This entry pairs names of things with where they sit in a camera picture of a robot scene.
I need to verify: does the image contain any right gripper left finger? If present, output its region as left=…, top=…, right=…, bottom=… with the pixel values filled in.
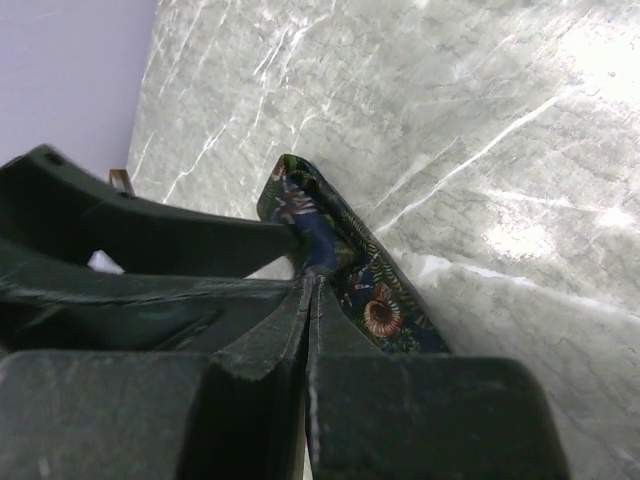
left=1, top=278, right=313, bottom=479

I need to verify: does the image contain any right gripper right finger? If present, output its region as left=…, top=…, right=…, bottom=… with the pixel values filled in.
left=307, top=278, right=570, bottom=479

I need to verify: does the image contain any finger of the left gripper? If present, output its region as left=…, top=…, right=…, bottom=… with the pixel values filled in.
left=1, top=145, right=299, bottom=277
left=1, top=241, right=293, bottom=351

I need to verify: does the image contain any dark patterned necktie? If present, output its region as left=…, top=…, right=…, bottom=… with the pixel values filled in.
left=257, top=154, right=451, bottom=354

